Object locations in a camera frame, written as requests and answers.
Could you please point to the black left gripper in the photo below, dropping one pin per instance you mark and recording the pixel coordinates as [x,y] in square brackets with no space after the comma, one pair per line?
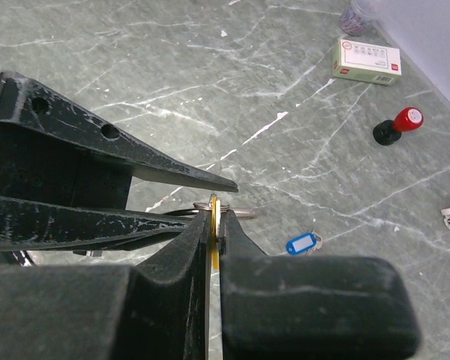
[55,151]

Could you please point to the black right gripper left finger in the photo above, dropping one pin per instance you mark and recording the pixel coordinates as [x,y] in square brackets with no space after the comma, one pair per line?
[158,309]

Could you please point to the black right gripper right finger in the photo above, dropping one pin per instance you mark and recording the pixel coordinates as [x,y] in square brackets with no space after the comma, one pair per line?
[310,307]

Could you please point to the blue tagged key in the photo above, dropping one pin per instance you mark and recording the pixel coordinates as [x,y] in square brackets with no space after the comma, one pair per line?
[305,244]

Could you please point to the silver keyring with keys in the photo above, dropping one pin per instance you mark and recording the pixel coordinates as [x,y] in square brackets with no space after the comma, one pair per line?
[244,213]

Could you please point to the red black stamp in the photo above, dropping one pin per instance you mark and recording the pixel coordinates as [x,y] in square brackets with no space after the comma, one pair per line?
[390,131]

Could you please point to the white cardboard box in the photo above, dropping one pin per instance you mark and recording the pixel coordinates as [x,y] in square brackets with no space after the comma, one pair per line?
[364,62]

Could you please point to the clear plastic cup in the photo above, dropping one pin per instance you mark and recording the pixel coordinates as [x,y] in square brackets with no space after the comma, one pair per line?
[359,16]

